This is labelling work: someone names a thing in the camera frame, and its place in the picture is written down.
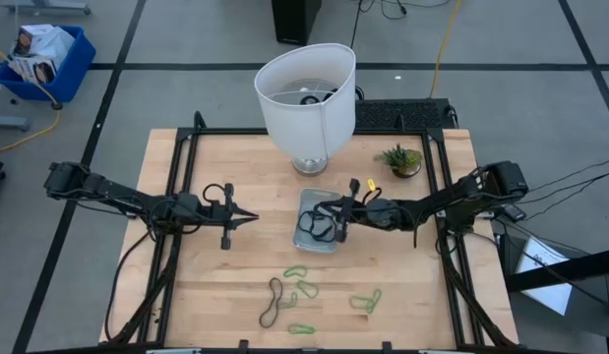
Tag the grey cart leg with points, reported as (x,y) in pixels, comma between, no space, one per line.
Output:
(48,7)
(9,123)

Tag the white printed package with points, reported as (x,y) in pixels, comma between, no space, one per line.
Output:
(48,41)
(33,71)

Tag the black aluminium frame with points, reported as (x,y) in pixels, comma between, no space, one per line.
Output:
(225,131)

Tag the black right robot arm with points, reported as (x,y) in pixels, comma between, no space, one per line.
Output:
(442,200)

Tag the small potted plant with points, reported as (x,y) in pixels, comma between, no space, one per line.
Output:
(402,158)

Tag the table lamp white shade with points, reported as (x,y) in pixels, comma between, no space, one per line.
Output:
(309,123)

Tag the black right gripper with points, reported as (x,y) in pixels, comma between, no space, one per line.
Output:
(353,211)

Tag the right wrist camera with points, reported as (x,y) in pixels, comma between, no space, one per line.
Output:
(354,186)

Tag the clear plastic bin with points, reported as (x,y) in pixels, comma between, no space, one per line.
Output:
(311,196)

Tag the black table clamp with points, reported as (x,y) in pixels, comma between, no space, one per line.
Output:
(243,344)
(386,346)

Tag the white paper sheet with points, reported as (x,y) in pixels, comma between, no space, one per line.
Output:
(537,253)

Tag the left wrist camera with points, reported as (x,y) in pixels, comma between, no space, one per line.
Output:
(228,189)

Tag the black beam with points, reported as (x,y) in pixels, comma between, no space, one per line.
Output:
(569,268)

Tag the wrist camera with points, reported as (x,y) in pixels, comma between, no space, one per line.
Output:
(228,189)
(354,186)

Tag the green rubber band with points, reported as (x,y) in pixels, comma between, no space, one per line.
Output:
(378,295)
(315,294)
(286,270)
(294,297)
(351,301)
(289,328)

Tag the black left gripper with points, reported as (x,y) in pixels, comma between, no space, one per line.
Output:
(215,214)

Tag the blue plastic crate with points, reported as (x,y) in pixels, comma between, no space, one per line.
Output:
(73,74)

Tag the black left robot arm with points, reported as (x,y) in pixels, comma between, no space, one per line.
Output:
(117,192)

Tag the black perforated case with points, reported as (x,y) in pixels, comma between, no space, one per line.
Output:
(402,115)

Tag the black box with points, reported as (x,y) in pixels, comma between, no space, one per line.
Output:
(294,19)

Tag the silver aluminium bar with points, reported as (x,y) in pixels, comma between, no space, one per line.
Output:
(442,352)
(173,351)

